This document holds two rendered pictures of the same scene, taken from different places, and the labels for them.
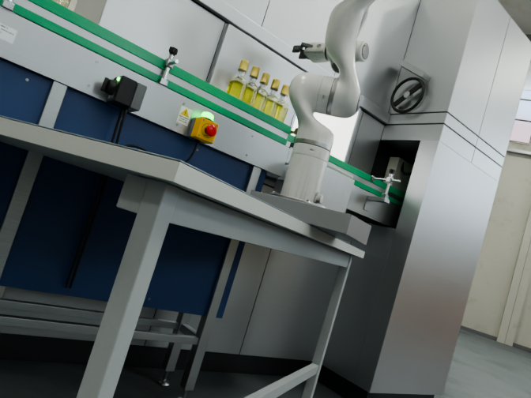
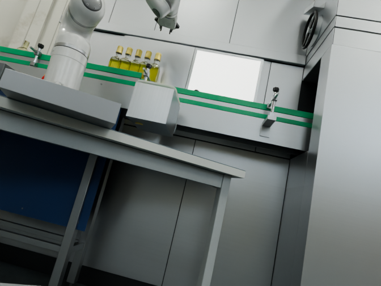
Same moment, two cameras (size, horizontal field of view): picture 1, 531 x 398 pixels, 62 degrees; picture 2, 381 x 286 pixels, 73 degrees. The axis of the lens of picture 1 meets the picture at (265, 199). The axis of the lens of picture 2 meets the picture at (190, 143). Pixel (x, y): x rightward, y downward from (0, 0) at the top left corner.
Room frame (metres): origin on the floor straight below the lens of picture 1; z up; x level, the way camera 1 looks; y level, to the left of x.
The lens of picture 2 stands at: (1.10, -1.09, 0.58)
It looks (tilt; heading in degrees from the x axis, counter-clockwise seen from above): 12 degrees up; 43
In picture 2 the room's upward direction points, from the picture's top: 13 degrees clockwise
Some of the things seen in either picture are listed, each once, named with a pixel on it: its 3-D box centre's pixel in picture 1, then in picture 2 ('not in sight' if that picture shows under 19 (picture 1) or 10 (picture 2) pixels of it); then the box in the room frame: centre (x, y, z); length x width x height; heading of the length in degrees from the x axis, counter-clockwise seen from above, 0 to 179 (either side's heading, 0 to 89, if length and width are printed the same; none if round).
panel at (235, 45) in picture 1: (291, 104); (186, 72); (2.10, 0.01, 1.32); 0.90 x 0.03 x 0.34; 127
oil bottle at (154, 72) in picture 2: (275, 123); (151, 81); (1.89, 0.06, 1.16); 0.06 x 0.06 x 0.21; 38
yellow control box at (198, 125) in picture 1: (203, 131); not in sight; (1.49, 0.27, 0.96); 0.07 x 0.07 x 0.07; 37
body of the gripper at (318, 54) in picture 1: (320, 51); (168, 17); (1.82, -0.04, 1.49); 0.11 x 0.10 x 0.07; 53
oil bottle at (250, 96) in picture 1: (243, 107); (121, 75); (1.79, 0.19, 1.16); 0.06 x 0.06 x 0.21; 38
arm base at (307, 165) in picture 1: (304, 175); (64, 77); (1.41, -0.10, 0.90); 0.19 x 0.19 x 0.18
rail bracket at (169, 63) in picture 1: (171, 66); (34, 53); (1.40, 0.42, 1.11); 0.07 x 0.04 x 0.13; 37
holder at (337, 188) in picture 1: (311, 189); (156, 113); (1.82, -0.17, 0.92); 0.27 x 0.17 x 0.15; 37
